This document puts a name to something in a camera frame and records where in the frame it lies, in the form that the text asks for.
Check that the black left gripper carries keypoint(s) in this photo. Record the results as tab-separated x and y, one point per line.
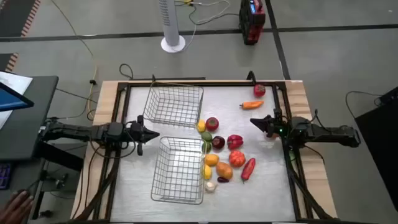
135	132

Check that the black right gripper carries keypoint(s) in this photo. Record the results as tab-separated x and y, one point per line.
280	126

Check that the long orange pepper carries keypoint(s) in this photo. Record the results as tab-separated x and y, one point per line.
252	104

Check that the red bell pepper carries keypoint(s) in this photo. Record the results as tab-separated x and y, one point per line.
234	141

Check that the red apple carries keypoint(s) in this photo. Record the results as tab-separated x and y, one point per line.
212	124
259	90

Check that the ribbed orange-red tomato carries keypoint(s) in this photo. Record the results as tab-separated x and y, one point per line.
237	158

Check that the long red chili pepper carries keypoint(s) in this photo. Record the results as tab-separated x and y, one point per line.
248	169

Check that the dark purple plum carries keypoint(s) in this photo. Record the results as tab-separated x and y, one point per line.
218	142

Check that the orange yellow pepper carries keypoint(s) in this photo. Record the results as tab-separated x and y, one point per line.
224	170

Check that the orange fruit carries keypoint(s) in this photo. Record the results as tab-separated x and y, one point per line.
211	160

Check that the small purple eggplant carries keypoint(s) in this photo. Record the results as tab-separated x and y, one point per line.
222	180

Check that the white garlic bulb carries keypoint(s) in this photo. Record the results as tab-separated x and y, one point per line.
210	186

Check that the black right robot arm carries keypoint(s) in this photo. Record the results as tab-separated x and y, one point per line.
329	133

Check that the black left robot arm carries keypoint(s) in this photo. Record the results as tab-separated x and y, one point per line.
77	132

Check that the red black power station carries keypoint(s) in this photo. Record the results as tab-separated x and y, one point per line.
252	25

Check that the white tower fan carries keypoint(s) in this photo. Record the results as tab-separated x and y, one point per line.
170	28

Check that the large black case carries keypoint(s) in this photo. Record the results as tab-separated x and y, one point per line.
379	140

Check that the black desk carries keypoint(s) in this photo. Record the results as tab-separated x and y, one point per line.
28	137

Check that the laptop with blue screen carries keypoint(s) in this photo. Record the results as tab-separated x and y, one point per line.
11	99

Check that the white paper sheet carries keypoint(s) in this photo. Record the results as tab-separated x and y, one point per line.
15	82

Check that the backlit keyboard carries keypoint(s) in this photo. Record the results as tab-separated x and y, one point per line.
4	175

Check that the person's hand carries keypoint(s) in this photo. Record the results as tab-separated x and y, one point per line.
15	208

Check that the black mat with striped edge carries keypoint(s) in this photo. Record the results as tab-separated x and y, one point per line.
15	15

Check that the black aluminium table frame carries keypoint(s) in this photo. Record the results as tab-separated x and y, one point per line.
136	84

